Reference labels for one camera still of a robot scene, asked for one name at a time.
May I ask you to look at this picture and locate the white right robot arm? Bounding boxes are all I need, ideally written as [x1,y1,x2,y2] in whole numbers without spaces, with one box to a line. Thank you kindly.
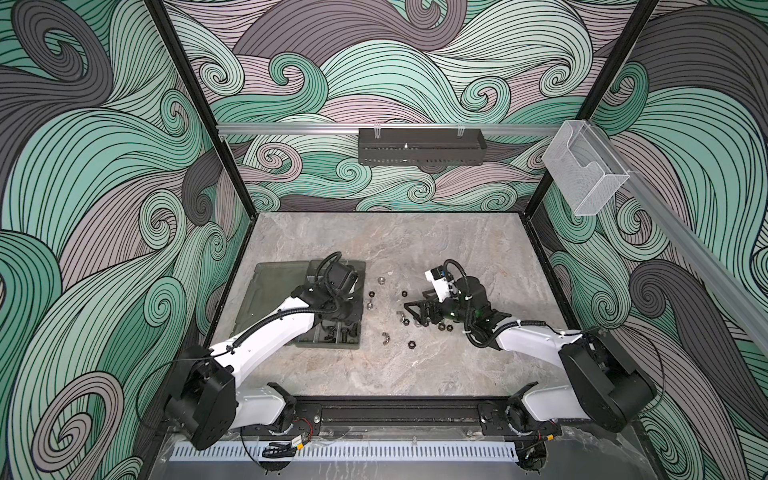
[403,270,658,434]

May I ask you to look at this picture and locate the aluminium wall rail right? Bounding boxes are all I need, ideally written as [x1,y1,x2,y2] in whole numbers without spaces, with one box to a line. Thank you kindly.
[594,128,767,350]

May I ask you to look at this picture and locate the aluminium wall rail back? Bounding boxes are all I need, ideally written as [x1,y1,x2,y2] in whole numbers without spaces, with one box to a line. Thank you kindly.
[216,122,560,137]

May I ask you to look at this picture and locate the aluminium wall rail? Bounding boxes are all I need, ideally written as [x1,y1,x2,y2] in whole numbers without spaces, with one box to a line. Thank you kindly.
[216,122,560,137]
[594,128,767,350]

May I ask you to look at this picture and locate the black corner frame post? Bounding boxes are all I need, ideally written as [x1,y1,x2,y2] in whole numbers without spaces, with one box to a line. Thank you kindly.
[145,0,258,223]
[522,0,659,224]

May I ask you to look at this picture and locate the clear plastic wall bin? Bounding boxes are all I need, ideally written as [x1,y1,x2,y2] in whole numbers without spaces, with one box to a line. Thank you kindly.
[542,120,629,217]

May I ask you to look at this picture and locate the black corner frame post right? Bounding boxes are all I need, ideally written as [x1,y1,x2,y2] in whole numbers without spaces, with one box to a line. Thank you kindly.
[522,0,659,224]

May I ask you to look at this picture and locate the black corner frame post left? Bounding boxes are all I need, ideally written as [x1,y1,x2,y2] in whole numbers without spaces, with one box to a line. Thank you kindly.
[145,0,258,223]

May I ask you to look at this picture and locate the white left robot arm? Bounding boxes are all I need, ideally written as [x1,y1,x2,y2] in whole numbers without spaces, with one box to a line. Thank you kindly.
[164,251,361,450]

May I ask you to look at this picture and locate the green plastic organizer box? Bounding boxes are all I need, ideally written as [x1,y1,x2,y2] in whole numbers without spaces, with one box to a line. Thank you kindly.
[229,259,366,349]

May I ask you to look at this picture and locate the white slotted cable duct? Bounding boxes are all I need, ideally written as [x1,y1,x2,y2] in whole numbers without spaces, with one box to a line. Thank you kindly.
[169,440,518,463]

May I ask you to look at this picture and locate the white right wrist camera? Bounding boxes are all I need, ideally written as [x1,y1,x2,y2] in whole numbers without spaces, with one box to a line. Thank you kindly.
[425,266,455,302]

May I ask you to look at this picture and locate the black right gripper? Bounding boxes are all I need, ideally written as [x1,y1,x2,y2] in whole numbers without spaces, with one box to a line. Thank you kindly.
[409,287,480,329]

